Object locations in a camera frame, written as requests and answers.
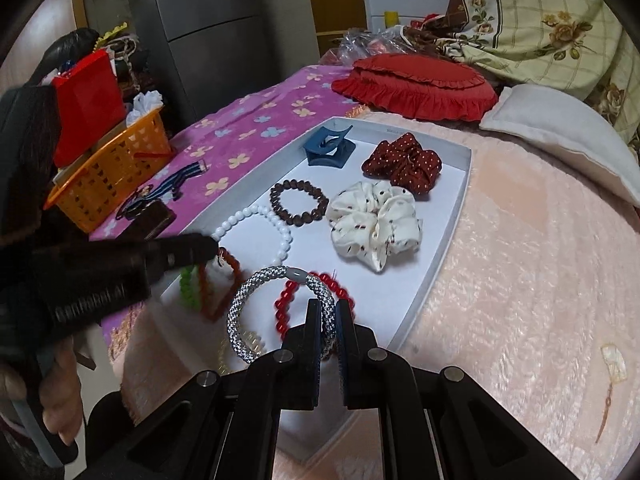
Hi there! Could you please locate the clear spiral hair tie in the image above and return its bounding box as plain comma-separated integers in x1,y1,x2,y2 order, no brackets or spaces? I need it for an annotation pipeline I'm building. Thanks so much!
217,328,266,376

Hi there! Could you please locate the orange-red small bead bracelet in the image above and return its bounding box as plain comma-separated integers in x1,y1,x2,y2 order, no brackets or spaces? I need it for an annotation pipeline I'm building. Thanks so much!
196,245,246,323

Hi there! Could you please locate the green bead bracelet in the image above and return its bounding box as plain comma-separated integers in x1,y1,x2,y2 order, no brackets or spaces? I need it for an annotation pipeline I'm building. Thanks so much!
178,264,202,311

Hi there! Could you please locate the grey braided hair tie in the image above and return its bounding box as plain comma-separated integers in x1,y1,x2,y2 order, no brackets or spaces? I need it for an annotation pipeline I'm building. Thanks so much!
226,264,339,365

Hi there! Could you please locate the red large bead bracelet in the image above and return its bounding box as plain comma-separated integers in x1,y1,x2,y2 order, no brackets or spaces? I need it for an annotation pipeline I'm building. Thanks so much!
272,270,357,344

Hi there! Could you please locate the cream dotted scrunchie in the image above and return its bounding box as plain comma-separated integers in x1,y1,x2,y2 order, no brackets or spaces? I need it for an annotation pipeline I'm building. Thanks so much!
326,181,423,273

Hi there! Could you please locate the white pearl bead bracelet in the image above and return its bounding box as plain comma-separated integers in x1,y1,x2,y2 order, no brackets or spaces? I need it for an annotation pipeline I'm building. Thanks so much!
209,202,294,269

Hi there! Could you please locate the dark brown bead bracelet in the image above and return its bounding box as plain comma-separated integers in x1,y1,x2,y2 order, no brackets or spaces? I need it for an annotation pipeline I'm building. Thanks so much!
268,178,330,228

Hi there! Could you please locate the dark red dotted scrunchie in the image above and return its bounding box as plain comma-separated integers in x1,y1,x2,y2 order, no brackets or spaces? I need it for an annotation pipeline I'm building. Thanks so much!
361,132,442,196

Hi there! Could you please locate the blue hair claw clip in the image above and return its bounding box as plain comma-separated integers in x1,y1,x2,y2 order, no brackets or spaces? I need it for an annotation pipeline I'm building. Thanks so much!
304,126,356,169

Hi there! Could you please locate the person's left hand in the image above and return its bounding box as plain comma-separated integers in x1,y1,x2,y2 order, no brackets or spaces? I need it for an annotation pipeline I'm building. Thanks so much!
1,337,84,445

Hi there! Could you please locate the orange plastic basket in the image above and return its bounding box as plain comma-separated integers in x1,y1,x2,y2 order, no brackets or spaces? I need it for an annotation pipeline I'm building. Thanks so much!
44,108,176,233

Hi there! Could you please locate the dark brown wallet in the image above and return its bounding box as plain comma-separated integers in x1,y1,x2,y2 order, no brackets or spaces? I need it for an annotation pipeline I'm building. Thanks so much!
118,200,177,242

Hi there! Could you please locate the pink bedspread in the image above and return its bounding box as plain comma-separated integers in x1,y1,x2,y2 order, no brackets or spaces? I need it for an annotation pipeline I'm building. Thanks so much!
106,109,640,480

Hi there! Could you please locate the red box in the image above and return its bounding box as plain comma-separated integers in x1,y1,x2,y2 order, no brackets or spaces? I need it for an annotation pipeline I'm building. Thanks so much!
51,49,126,168

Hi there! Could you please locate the purple floral sheet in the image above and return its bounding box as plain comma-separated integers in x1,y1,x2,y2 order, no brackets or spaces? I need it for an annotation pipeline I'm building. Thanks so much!
89,63,362,348

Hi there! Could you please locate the white tray box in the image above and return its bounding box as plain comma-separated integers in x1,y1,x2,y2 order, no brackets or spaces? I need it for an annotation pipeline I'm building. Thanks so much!
150,116,474,356

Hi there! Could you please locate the grey refrigerator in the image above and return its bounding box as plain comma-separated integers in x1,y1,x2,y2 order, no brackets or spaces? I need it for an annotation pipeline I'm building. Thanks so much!
127,0,321,137

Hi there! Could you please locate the white pillow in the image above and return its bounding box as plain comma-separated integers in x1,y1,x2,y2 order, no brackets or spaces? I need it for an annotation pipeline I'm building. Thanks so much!
480,84,639,207

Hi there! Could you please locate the red ruffled cushion left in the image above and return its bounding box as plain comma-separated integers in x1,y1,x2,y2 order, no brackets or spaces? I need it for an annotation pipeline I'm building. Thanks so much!
332,54,498,122

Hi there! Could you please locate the clear plastic bag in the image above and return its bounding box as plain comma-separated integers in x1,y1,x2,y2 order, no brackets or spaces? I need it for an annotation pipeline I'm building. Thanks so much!
319,25,416,66

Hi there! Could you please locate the floral yellow quilt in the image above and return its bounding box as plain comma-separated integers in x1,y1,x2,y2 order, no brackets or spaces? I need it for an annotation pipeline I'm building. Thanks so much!
411,0,639,154

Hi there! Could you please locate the striped dark blue strap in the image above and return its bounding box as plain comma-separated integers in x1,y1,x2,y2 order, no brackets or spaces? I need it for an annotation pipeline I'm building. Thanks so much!
114,159,208,221

